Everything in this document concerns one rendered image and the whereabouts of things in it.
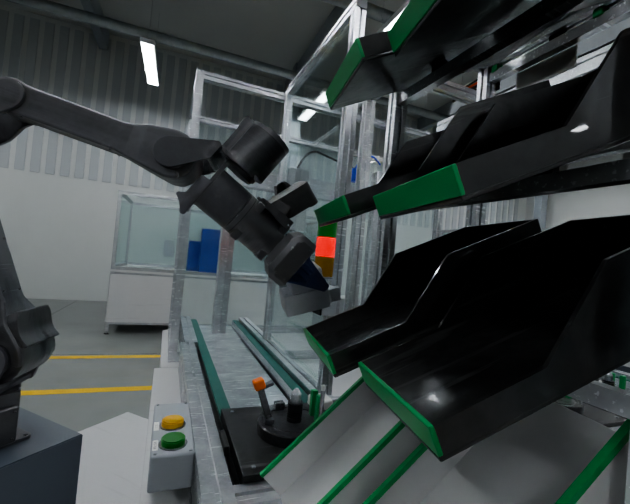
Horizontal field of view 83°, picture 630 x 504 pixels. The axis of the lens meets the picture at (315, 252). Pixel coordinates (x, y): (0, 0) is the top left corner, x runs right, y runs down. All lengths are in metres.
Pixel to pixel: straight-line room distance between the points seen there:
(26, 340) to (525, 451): 0.52
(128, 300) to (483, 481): 5.48
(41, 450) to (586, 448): 0.54
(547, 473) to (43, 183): 9.00
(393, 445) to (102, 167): 8.70
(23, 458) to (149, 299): 5.18
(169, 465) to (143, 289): 5.01
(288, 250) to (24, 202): 8.80
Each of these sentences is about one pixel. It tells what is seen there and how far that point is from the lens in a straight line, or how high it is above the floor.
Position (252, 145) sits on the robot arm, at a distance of 0.46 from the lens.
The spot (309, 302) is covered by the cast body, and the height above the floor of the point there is 1.24.
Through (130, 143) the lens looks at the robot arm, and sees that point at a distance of 0.48.
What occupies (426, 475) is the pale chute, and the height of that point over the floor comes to 1.10.
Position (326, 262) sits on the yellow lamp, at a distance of 0.89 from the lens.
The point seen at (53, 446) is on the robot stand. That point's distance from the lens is 0.56.
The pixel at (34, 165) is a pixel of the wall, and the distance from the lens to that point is 9.15.
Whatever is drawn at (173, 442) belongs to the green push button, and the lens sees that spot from 0.73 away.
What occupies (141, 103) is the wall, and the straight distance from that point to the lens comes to 9.18.
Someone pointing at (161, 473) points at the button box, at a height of 0.93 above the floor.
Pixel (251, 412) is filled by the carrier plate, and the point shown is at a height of 0.97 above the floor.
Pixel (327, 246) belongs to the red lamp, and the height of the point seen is 1.34.
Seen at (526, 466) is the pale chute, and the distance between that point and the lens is 0.41.
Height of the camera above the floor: 1.30
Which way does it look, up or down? 1 degrees up
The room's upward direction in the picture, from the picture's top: 5 degrees clockwise
